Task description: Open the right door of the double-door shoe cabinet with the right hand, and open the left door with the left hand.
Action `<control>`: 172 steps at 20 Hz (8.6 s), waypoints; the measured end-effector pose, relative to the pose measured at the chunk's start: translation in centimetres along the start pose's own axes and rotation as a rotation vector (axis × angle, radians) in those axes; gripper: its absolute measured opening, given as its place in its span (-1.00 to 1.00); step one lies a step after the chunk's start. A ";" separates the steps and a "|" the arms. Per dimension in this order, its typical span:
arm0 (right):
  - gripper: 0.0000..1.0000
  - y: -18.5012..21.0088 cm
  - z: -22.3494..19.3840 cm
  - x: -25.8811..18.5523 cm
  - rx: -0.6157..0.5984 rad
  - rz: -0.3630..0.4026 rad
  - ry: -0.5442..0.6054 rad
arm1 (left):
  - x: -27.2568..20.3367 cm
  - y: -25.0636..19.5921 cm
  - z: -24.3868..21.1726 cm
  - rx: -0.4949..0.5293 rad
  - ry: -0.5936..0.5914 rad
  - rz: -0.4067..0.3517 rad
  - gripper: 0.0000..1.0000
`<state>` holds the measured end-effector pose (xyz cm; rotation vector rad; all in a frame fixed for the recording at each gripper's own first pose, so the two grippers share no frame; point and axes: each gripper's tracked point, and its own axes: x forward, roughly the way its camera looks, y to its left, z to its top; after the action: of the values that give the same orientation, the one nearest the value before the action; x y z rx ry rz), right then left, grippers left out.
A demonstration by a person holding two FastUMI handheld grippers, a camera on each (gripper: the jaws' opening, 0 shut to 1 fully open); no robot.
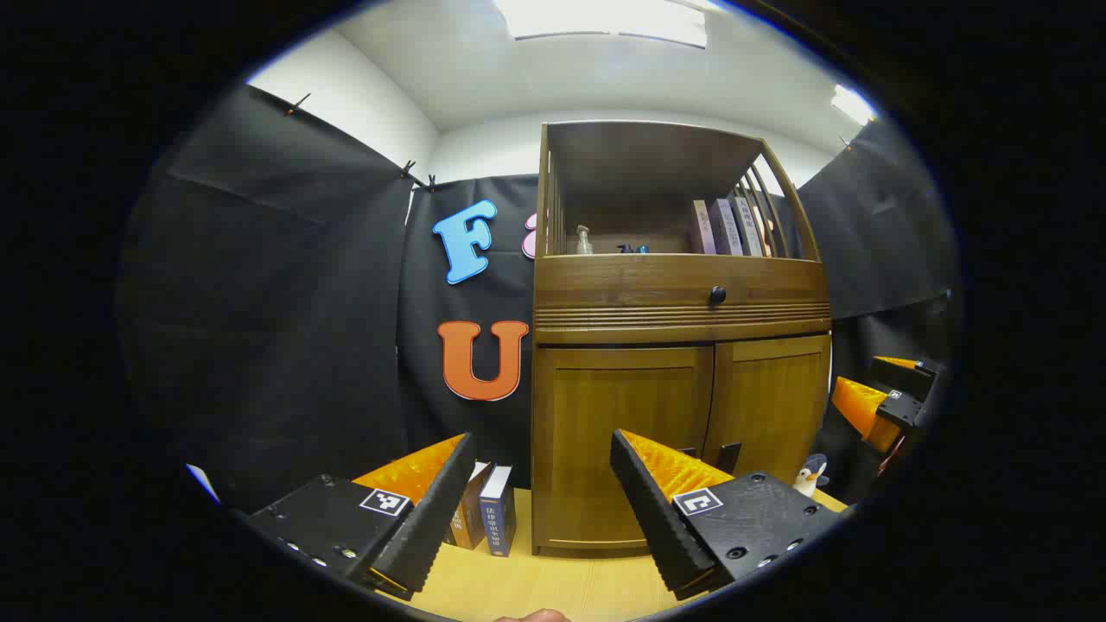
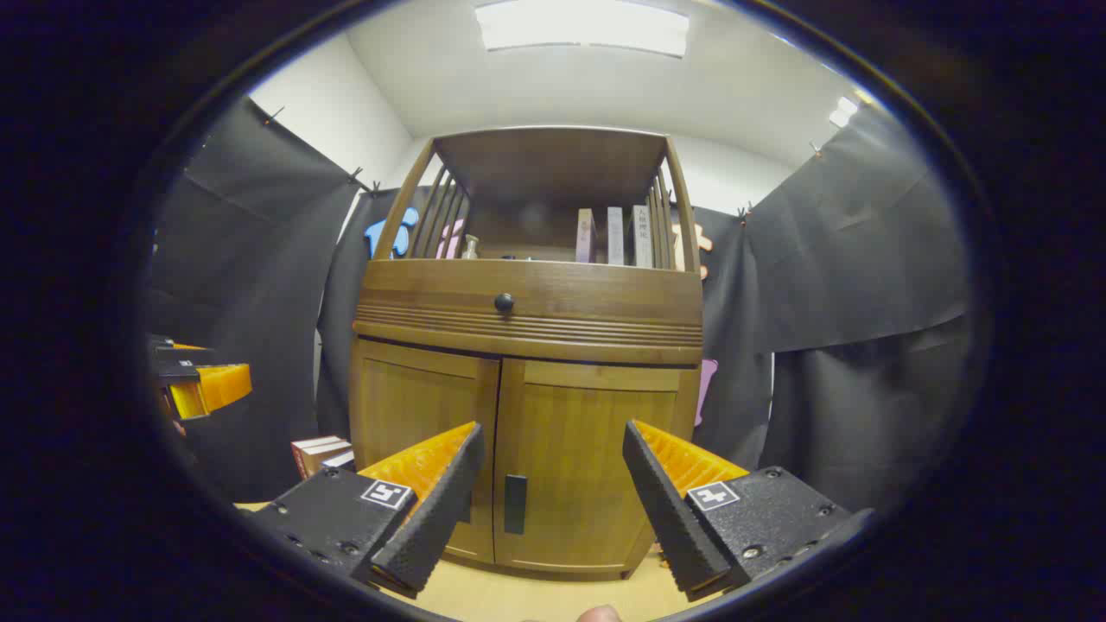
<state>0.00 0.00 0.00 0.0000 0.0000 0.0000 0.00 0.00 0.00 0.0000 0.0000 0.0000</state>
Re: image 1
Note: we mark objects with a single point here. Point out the clear pump bottle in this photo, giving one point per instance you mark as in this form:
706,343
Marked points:
585,242

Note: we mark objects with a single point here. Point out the black backdrop cloth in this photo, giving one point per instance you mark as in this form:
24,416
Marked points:
285,302

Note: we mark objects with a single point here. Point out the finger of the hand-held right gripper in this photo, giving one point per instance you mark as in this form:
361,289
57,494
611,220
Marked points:
899,410
903,376

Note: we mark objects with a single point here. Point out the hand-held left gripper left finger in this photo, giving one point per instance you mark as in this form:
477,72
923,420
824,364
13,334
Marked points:
432,527

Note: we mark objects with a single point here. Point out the blue book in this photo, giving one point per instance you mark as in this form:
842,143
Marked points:
499,518

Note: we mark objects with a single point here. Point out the wooden cabinet door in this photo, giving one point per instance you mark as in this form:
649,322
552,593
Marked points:
769,397
605,432

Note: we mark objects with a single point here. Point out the brown book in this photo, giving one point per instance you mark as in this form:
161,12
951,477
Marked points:
471,518

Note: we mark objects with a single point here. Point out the large ceiling light panel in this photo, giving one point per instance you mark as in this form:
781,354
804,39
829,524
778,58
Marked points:
605,19

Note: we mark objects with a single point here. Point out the pale shelf book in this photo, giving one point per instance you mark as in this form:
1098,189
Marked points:
764,231

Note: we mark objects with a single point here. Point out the grey shelf book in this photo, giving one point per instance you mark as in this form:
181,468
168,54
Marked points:
747,226
726,229

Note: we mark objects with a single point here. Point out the black drawer knob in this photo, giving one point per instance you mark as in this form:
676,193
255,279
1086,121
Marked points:
717,295

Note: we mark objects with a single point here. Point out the wooden double-door shoe cabinet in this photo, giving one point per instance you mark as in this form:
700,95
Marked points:
674,276

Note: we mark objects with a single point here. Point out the small blue object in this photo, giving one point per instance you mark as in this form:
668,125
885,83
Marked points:
633,249

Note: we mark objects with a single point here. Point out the small ceiling light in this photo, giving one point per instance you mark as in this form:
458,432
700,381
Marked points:
854,104

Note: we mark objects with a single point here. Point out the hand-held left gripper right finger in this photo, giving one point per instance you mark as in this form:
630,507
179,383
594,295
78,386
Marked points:
657,518

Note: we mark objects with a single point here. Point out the penguin plush toy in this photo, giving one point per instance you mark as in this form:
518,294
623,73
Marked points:
810,477

